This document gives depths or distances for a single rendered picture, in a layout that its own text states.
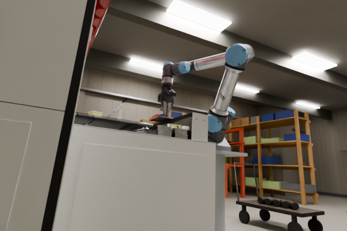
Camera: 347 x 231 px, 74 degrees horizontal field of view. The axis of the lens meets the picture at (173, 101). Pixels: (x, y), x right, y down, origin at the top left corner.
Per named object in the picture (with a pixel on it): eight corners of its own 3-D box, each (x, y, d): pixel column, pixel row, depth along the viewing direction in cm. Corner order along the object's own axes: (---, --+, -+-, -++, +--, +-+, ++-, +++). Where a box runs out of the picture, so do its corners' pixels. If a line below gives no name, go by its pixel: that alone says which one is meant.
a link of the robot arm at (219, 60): (256, 42, 137) (187, 59, 165) (251, 41, 128) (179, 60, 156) (259, 61, 138) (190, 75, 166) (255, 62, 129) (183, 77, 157)
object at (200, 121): (191, 141, 105) (192, 112, 109) (145, 146, 152) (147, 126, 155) (207, 143, 109) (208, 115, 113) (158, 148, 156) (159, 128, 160)
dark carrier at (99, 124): (76, 114, 99) (77, 113, 99) (68, 124, 128) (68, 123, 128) (149, 125, 115) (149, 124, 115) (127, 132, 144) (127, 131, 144)
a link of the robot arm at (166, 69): (170, 60, 150) (160, 62, 155) (169, 75, 147) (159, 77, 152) (177, 64, 156) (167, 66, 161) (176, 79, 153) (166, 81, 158)
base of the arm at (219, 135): (219, 130, 168) (225, 119, 164) (225, 144, 155) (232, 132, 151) (201, 125, 164) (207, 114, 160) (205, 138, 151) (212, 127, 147)
